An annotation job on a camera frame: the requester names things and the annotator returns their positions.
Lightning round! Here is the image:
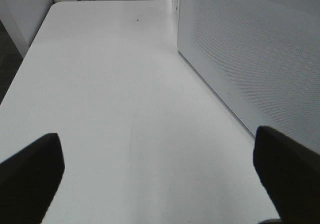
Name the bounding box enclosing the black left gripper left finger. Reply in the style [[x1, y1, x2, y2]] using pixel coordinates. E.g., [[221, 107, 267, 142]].
[[0, 133, 65, 224]]

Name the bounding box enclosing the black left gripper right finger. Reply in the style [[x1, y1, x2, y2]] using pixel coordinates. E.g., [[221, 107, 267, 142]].
[[253, 126, 320, 224]]

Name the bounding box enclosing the white microwave door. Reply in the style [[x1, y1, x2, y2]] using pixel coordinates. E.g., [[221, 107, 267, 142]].
[[177, 0, 320, 152]]

